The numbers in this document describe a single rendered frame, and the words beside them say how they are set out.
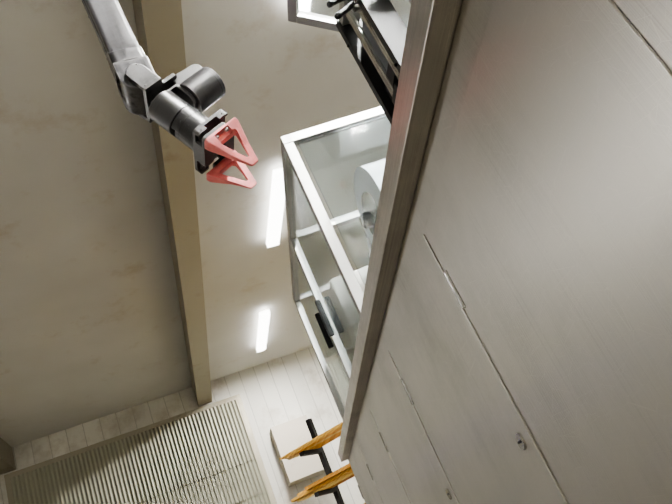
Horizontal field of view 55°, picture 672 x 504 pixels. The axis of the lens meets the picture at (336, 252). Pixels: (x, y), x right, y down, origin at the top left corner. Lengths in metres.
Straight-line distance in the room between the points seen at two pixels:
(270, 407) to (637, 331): 9.10
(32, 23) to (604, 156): 3.67
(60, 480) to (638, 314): 9.19
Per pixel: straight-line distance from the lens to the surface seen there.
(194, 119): 1.07
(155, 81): 1.11
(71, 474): 9.53
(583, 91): 0.52
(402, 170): 0.83
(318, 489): 6.98
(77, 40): 4.10
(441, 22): 0.66
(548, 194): 0.59
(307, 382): 9.72
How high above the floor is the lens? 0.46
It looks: 25 degrees up
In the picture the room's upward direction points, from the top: 25 degrees counter-clockwise
